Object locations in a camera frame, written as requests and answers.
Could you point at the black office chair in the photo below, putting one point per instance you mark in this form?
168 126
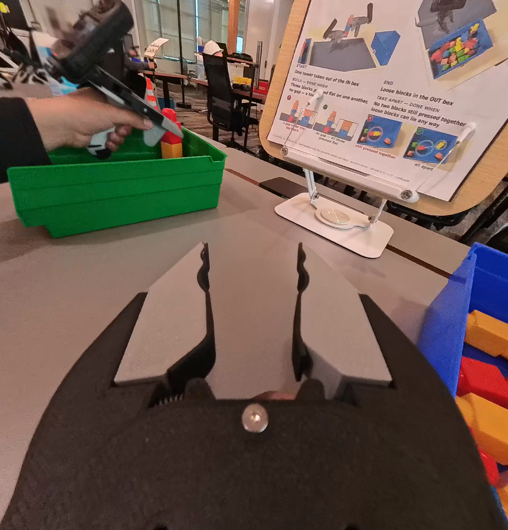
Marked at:
229 99

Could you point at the yellow mega block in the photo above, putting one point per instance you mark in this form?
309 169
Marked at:
172 151

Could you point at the laminated instruction sheet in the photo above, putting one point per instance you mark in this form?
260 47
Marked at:
386 83

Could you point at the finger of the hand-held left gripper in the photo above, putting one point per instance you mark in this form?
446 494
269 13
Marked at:
142 103

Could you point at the green plastic bin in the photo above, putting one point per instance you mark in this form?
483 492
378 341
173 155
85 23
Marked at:
113 186

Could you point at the wooden document stand white base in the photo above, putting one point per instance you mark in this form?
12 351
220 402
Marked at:
337 224

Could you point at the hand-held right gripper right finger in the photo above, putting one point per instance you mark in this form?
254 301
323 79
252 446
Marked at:
345 331

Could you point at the pile of mixed mega blocks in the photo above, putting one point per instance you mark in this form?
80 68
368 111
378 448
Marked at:
490 389

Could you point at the blue plastic bin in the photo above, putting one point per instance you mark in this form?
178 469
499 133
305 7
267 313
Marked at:
448 315

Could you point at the red mega block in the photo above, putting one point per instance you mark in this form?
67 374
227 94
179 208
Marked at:
171 124

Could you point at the person's left hand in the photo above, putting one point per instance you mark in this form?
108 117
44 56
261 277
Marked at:
80 120

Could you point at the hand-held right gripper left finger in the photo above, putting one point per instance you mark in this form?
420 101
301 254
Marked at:
163 331

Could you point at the orange traffic cone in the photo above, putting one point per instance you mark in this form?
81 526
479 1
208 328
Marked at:
151 93

